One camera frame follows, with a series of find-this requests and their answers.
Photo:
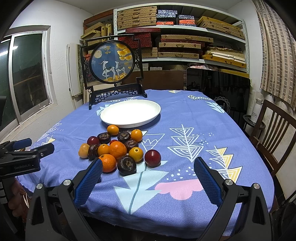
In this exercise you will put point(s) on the dark red plum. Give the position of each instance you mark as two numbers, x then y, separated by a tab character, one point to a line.
152	158
93	140

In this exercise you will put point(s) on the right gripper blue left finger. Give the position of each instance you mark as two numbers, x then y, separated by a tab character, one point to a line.
85	181

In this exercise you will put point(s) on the striped beige curtain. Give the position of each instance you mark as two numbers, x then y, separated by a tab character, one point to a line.
278	49

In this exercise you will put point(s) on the blue patterned tablecloth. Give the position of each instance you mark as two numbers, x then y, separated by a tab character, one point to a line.
167	200

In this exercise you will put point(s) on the person's left hand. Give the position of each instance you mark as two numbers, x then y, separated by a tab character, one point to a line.
17	203

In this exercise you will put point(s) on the black cabinet behind table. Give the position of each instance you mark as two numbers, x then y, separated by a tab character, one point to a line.
229	91

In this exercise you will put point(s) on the large orange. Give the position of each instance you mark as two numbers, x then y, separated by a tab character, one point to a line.
117	149
109	163

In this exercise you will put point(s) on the small yellow orange fruit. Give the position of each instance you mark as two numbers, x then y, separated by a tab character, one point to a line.
136	153

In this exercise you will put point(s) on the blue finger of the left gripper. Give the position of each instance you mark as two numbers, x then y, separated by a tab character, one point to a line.
16	145
44	150

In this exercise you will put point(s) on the small orange kumquat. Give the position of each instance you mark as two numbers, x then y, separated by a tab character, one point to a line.
103	149

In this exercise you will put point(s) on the white thermos bottle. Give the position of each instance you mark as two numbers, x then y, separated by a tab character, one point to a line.
256	110

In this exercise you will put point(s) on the small orange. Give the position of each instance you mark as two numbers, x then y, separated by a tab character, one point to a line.
136	135
113	130

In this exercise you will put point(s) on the white round plate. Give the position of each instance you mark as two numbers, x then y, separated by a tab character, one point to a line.
131	113

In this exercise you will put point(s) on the dark mangosteen front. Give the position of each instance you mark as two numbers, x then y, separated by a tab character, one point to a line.
126	165

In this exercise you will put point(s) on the pale yellow orange fruit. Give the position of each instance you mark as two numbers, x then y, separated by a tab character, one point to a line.
83	151

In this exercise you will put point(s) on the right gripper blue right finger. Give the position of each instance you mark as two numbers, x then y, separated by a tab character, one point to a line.
209	184

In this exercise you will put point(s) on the window with white frame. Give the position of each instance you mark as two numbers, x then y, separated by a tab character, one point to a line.
25	75

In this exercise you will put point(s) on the dark wooden chair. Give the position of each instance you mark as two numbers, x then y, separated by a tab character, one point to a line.
278	125

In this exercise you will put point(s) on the white metal storage shelf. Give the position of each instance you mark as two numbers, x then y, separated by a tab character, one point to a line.
179	33

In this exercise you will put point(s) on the round embroidered deer screen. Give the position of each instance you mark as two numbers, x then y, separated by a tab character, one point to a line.
112	65

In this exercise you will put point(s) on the dark mangosteen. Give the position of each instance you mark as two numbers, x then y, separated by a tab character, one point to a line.
126	165
92	152
123	136
129	144
104	138

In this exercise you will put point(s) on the large orange front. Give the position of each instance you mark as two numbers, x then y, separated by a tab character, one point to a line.
109	163

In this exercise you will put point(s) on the small orange top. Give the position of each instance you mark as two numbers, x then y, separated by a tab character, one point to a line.
113	130

